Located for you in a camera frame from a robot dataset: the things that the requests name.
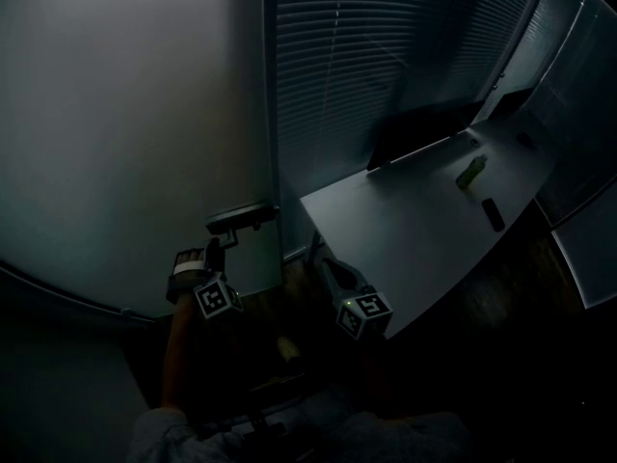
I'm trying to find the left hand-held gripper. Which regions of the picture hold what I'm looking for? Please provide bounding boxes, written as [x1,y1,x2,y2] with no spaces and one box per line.
[193,228,245,320]

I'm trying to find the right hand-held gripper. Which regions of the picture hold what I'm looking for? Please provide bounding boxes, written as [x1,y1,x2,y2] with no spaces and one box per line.
[319,257,394,341]

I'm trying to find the metal door lever handle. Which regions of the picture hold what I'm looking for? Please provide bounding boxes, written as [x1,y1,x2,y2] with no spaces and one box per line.
[203,201,282,234]

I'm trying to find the frosted glass door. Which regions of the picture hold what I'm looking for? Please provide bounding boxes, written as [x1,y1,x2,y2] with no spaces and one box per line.
[0,0,283,318]

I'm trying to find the person's left forearm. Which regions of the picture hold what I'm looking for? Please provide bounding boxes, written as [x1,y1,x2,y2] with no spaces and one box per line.
[160,296,206,412]

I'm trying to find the person's left hand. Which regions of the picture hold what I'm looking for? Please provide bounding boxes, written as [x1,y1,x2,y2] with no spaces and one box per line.
[165,247,210,304]

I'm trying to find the grey office desk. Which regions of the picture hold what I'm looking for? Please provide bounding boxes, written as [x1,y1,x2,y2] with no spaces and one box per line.
[299,110,563,341]

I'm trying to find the person's grey sweater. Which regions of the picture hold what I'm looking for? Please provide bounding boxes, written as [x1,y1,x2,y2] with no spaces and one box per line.
[126,396,476,463]

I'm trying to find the black monitor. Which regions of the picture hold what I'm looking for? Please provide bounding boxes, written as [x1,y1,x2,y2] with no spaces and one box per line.
[365,100,484,173]

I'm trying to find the black remote control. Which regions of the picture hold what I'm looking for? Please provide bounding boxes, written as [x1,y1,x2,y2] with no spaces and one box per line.
[481,197,507,232]

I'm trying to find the green bottle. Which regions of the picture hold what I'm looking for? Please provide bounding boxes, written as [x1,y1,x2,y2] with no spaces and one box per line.
[455,153,490,192]

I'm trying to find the wide glass partition with blinds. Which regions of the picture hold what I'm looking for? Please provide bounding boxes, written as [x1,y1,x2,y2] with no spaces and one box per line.
[276,0,551,260]

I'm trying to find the glass partition panel with blinds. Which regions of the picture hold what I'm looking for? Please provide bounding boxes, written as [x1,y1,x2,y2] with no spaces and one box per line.
[550,204,617,312]
[528,0,617,227]

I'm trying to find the narrow glass partition with blinds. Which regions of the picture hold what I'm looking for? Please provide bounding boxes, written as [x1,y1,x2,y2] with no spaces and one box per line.
[481,0,595,115]

